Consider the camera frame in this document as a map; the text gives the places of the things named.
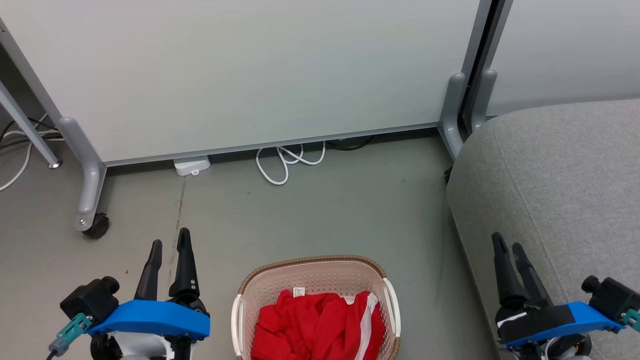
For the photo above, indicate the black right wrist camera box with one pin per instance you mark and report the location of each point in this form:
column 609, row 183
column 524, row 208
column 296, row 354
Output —
column 612, row 297

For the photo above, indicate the wide white partition grey frame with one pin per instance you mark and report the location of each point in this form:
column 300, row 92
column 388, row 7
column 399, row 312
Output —
column 250, row 70

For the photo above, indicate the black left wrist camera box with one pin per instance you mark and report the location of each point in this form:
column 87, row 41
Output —
column 90, row 299

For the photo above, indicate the plain red garment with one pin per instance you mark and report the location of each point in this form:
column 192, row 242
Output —
column 292, row 330

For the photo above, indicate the grey fabric sofa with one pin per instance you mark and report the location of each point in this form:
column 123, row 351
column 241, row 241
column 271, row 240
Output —
column 560, row 190

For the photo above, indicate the black caster wheel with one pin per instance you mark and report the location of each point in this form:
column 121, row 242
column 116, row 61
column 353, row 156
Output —
column 98, row 226
column 448, row 176

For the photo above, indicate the white power adapter box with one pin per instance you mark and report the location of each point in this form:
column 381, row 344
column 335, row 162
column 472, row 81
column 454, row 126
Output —
column 192, row 165

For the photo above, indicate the grey metal table leg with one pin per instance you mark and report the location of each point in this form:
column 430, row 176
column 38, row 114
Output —
column 25, row 125

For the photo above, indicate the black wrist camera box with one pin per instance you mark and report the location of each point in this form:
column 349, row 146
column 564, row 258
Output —
column 90, row 299
column 612, row 297

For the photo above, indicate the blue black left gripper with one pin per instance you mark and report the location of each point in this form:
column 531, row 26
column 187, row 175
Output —
column 150, row 317

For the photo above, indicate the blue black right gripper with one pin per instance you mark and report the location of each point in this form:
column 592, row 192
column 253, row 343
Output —
column 545, row 322

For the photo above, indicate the narrow white partition grey frame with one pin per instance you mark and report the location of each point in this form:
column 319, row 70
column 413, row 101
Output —
column 570, row 50

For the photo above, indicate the beige perforated laundry basket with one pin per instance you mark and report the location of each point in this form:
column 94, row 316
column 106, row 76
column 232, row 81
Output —
column 320, row 277

